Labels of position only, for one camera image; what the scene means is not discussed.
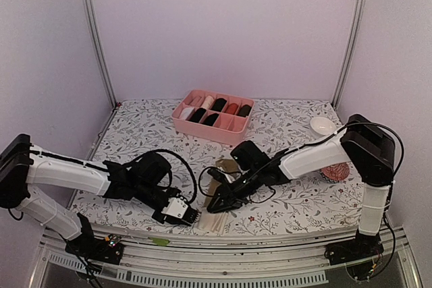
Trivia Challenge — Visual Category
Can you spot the white folded cloth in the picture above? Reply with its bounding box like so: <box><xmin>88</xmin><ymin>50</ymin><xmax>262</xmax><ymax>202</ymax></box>
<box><xmin>179</xmin><ymin>107</ymin><xmax>195</xmax><ymax>120</ymax></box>

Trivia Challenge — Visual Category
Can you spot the red patterned bowl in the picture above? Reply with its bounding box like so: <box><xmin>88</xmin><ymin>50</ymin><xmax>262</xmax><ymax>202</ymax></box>
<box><xmin>319</xmin><ymin>163</ymin><xmax>350</xmax><ymax>183</ymax></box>

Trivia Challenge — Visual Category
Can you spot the black rolled underwear front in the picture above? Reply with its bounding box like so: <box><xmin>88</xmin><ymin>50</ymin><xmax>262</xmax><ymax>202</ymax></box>
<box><xmin>189</xmin><ymin>108</ymin><xmax>207</xmax><ymax>123</ymax></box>

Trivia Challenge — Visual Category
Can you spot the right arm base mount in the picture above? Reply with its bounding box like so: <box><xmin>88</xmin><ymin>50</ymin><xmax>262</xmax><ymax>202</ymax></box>
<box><xmin>324</xmin><ymin>231</ymin><xmax>384</xmax><ymax>281</ymax></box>

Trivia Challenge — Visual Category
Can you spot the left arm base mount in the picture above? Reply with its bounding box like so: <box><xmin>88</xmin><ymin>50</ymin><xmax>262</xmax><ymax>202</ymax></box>
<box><xmin>65</xmin><ymin>233</ymin><xmax>125</xmax><ymax>265</ymax></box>

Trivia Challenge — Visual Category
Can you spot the aluminium frame post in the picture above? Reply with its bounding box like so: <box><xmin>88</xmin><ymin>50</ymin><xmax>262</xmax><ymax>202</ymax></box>
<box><xmin>331</xmin><ymin>0</ymin><xmax>366</xmax><ymax>111</ymax></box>
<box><xmin>82</xmin><ymin>0</ymin><xmax>117</xmax><ymax>109</ymax></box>

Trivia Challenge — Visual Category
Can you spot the beige rolled underwear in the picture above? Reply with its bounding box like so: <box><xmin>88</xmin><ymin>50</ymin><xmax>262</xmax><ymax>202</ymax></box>
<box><xmin>200</xmin><ymin>95</ymin><xmax>215</xmax><ymax>109</ymax></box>

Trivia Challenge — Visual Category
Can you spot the pink folded cloth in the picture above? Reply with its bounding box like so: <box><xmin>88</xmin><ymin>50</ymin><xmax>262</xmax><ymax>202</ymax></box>
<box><xmin>188</xmin><ymin>96</ymin><xmax>202</xmax><ymax>107</ymax></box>

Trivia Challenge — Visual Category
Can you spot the green tape scrap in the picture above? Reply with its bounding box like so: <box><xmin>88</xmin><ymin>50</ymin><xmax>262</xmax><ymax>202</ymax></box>
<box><xmin>151</xmin><ymin>237</ymin><xmax>170</xmax><ymax>247</ymax></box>

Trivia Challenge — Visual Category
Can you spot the aluminium front rail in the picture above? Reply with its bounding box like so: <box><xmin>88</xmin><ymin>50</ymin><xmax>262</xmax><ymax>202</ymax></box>
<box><xmin>30</xmin><ymin>223</ymin><xmax>423</xmax><ymax>288</ymax></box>

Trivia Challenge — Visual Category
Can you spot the right aluminium frame post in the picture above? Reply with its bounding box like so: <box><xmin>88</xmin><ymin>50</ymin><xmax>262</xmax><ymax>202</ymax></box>
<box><xmin>331</xmin><ymin>0</ymin><xmax>366</xmax><ymax>111</ymax></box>

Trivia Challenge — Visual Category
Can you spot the black rolled underwear back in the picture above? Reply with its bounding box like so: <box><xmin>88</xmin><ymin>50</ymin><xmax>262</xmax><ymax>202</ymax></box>
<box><xmin>211</xmin><ymin>98</ymin><xmax>227</xmax><ymax>112</ymax></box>

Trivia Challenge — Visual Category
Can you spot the black underwear white trim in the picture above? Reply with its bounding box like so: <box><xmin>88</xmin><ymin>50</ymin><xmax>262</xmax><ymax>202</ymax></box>
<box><xmin>202</xmin><ymin>113</ymin><xmax>219</xmax><ymax>126</ymax></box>

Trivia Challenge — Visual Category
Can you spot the red rolled underwear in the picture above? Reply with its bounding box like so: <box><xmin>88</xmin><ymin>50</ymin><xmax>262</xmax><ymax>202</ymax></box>
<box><xmin>225</xmin><ymin>103</ymin><xmax>238</xmax><ymax>115</ymax></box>

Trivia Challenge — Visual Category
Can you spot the pink divided storage box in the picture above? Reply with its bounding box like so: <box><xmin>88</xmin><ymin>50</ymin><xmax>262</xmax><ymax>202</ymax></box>
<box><xmin>171</xmin><ymin>89</ymin><xmax>255</xmax><ymax>146</ymax></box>

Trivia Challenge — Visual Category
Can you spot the olive rolled underwear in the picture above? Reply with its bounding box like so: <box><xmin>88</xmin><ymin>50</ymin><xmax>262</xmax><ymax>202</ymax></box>
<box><xmin>237</xmin><ymin>105</ymin><xmax>252</xmax><ymax>117</ymax></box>

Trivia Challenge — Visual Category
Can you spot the khaki underwear cream waistband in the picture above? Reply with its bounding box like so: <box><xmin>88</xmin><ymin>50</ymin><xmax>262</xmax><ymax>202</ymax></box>
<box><xmin>197</xmin><ymin>158</ymin><xmax>242</xmax><ymax>235</ymax></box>

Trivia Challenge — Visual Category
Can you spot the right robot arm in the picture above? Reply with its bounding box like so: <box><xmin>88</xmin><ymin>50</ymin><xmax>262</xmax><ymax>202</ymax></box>
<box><xmin>207</xmin><ymin>114</ymin><xmax>404</xmax><ymax>258</ymax></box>

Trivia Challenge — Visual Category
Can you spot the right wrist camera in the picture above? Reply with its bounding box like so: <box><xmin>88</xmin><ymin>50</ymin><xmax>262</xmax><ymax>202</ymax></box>
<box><xmin>207</xmin><ymin>167</ymin><xmax>236</xmax><ymax>184</ymax></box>

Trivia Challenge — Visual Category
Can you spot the white bowl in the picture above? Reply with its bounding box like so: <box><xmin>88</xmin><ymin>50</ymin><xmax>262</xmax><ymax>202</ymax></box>
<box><xmin>310</xmin><ymin>117</ymin><xmax>337</xmax><ymax>136</ymax></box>

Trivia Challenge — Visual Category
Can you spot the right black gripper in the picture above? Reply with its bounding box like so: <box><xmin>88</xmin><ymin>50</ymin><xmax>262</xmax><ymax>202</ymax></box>
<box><xmin>207</xmin><ymin>167</ymin><xmax>263</xmax><ymax>214</ymax></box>

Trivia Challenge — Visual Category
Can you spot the left aluminium frame post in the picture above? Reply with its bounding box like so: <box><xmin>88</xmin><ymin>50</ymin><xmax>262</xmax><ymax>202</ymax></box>
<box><xmin>82</xmin><ymin>0</ymin><xmax>117</xmax><ymax>109</ymax></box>

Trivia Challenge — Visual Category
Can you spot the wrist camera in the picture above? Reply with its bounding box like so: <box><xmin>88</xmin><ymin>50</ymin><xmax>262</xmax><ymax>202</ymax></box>
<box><xmin>161</xmin><ymin>197</ymin><xmax>189</xmax><ymax>219</ymax></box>
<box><xmin>207</xmin><ymin>167</ymin><xmax>236</xmax><ymax>184</ymax></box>

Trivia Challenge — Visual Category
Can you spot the black rolled underwear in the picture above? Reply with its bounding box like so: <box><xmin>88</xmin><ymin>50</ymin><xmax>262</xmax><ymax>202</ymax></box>
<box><xmin>211</xmin><ymin>98</ymin><xmax>227</xmax><ymax>112</ymax></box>
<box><xmin>189</xmin><ymin>108</ymin><xmax>207</xmax><ymax>123</ymax></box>

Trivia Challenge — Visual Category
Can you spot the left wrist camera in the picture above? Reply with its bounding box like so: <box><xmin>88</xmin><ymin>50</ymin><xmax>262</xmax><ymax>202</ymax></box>
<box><xmin>161</xmin><ymin>197</ymin><xmax>189</xmax><ymax>219</ymax></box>

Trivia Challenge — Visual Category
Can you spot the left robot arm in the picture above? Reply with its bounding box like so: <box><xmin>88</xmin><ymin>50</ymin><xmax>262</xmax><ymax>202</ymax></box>
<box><xmin>1</xmin><ymin>134</ymin><xmax>198</xmax><ymax>257</ymax></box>

